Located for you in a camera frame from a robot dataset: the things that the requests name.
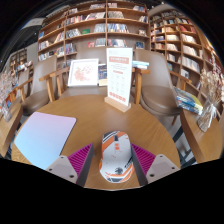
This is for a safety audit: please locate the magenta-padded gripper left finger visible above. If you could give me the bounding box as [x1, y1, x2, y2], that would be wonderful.
[45, 143, 95, 188]

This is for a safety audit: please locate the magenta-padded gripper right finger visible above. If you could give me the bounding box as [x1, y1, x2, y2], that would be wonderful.
[130, 143, 180, 187]

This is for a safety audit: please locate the white orange computer mouse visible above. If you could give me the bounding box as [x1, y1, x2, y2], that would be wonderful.
[98, 130, 136, 184]

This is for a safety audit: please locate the pink blue gradient mouse pad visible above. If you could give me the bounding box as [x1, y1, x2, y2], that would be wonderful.
[13, 111, 78, 171]

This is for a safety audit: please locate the round wooden side table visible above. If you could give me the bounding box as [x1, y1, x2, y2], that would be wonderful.
[179, 108, 224, 164]
[0, 101, 24, 158]

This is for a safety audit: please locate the stack of colourful magazines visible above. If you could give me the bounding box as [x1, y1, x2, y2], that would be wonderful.
[173, 86, 204, 116]

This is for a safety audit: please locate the white framed floral picture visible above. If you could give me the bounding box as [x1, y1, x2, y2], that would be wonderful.
[67, 58, 100, 88]

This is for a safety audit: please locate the dark book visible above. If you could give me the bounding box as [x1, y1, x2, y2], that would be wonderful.
[97, 63, 108, 87]

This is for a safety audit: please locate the white orange sign, wooden base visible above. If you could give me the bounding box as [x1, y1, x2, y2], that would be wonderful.
[104, 47, 134, 113]

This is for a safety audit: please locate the stack of light blue books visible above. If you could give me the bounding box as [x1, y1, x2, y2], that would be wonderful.
[132, 60, 150, 70]

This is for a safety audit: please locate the small distant wooden bookshelf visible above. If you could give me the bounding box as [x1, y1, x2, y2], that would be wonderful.
[8, 48, 34, 79]

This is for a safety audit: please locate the tall wooden bookshelf with books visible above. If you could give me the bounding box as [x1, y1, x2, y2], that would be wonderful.
[148, 9, 224, 101]

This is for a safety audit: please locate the wide wooden bookshelf with books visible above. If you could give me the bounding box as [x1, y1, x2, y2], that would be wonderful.
[36, 1, 150, 71]

